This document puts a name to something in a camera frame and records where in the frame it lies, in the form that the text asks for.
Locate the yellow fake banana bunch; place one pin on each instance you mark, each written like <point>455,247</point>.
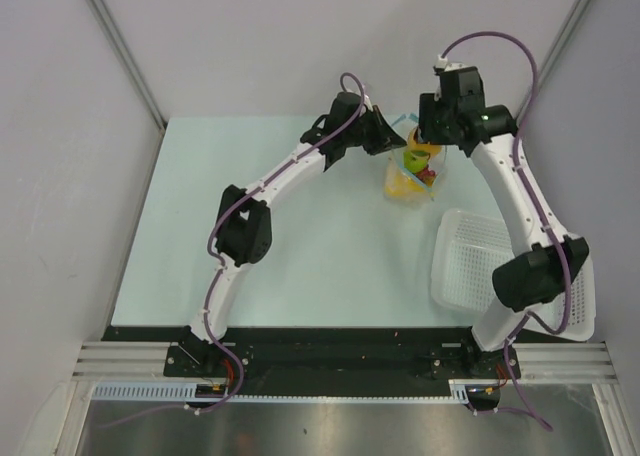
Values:
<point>399,187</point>

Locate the red fake grape bunch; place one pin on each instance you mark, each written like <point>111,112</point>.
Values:
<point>427,176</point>

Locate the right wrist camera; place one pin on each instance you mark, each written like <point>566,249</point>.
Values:
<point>447,73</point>

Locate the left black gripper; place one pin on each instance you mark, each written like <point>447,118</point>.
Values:
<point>385,138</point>

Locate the aluminium corner post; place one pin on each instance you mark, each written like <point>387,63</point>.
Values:
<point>116,40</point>
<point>560,44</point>

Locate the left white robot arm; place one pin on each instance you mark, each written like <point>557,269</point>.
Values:
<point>242,234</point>

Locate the aluminium frame rail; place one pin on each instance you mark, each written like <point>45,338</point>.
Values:
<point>540,363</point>

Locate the right aluminium corner post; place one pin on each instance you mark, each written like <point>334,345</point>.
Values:
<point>560,44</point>

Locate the clear zip top bag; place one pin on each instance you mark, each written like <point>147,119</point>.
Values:
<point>403,125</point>

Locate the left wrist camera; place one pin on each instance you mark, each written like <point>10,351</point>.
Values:
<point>367,96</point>

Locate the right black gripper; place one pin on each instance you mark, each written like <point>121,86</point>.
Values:
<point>428,106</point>

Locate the white perforated plastic basket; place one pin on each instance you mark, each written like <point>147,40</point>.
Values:
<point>469,247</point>

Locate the green fake apple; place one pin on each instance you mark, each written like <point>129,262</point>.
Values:
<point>414,162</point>

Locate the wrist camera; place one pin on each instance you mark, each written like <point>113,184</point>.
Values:
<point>447,73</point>
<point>367,96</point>

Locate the left aluminium corner post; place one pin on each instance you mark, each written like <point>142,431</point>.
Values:
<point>116,40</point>

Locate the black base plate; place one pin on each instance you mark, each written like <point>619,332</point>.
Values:
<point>435,353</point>

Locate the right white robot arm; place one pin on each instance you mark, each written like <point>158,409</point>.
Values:
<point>547,258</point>

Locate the orange fake fruit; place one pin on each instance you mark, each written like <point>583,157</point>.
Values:
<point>414,145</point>

